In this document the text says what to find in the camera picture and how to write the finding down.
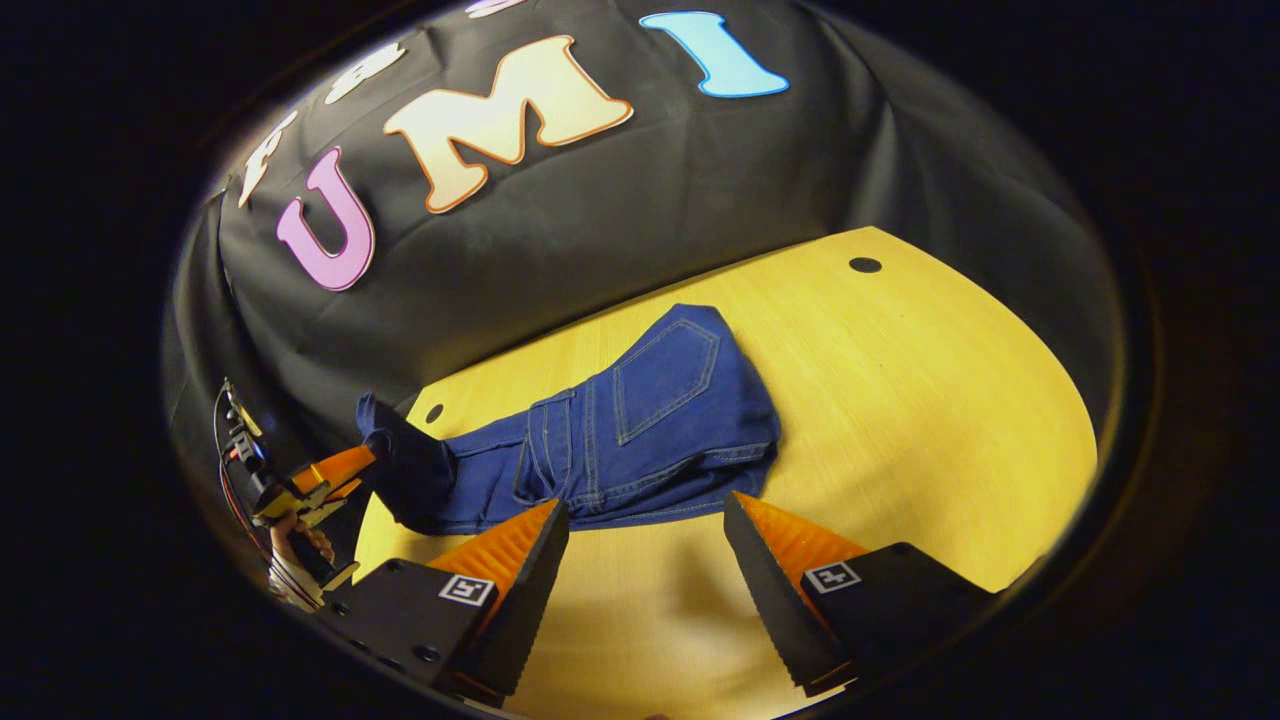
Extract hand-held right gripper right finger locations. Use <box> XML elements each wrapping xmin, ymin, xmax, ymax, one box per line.
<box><xmin>722</xmin><ymin>489</ymin><xmax>1003</xmax><ymax>699</ymax></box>

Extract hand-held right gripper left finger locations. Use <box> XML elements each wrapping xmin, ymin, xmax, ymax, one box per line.
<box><xmin>312</xmin><ymin>498</ymin><xmax>571</xmax><ymax>701</ymax></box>

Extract blue denim jeans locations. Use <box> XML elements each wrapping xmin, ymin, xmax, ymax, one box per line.
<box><xmin>355</xmin><ymin>303</ymin><xmax>783</xmax><ymax>537</ymax></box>

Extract black backdrop cloth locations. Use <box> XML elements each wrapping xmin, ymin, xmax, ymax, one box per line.
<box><xmin>160</xmin><ymin>0</ymin><xmax>1126</xmax><ymax>561</ymax></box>

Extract red and black cable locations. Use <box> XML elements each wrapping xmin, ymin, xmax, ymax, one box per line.
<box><xmin>212</xmin><ymin>383</ymin><xmax>301</xmax><ymax>606</ymax></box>

